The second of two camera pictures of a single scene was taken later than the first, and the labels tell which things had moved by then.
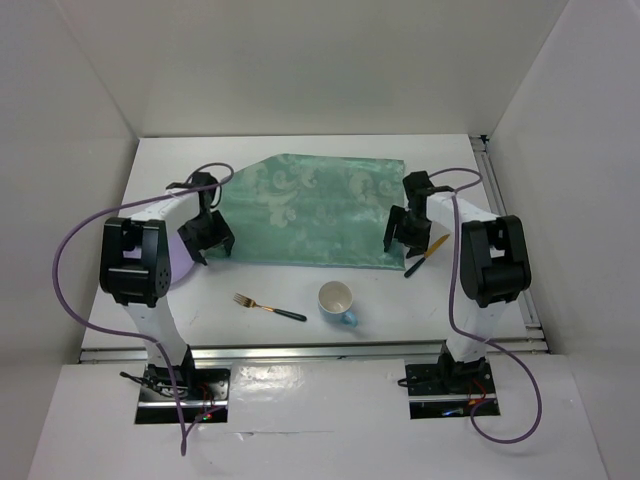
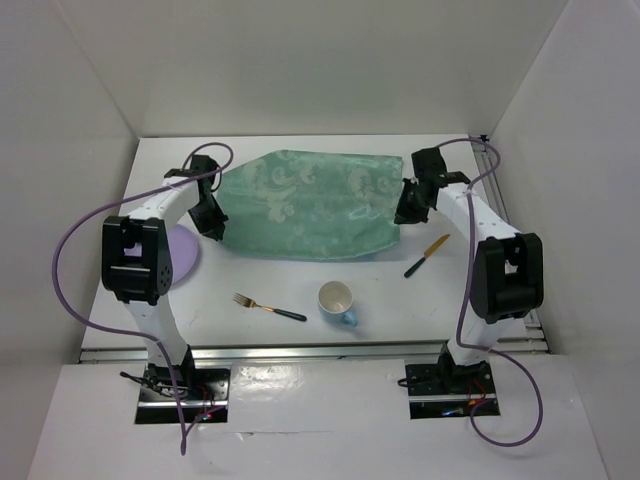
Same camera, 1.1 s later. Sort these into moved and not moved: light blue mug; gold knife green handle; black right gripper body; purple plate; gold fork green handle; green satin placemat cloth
Moved: black right gripper body; green satin placemat cloth
Not moved: gold knife green handle; light blue mug; purple plate; gold fork green handle
